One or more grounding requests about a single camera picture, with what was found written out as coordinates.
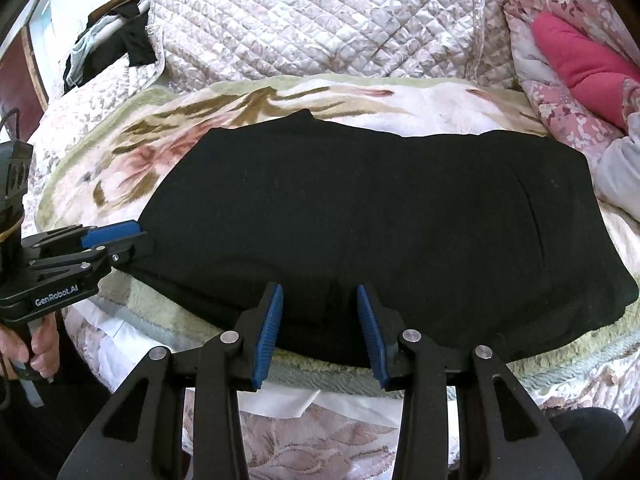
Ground dark wooden door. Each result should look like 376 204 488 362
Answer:
0 22 50 133

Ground pink floral comforter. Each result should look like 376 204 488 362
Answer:
502 0 640 211

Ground person's left hand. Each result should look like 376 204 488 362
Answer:
0 316 62 385

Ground black garment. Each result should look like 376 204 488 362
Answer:
85 0 158 68

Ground white bed sheet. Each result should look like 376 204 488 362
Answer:
97 320 381 421

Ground magenta cloth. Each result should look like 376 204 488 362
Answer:
531 11 640 131

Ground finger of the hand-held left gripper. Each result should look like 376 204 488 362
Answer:
20 219 142 256
27 240 155 278

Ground black pants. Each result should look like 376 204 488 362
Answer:
117 110 640 368

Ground pale teal garment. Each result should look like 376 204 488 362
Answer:
62 14 123 95

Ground quilted floral bedspread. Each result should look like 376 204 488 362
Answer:
25 0 521 201

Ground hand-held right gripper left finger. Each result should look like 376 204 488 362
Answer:
56 281 286 480

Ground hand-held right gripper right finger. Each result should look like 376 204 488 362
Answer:
356 282 585 480

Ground floral fleece blanket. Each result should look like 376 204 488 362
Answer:
35 74 640 411

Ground black cable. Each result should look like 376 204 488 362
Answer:
0 107 22 145

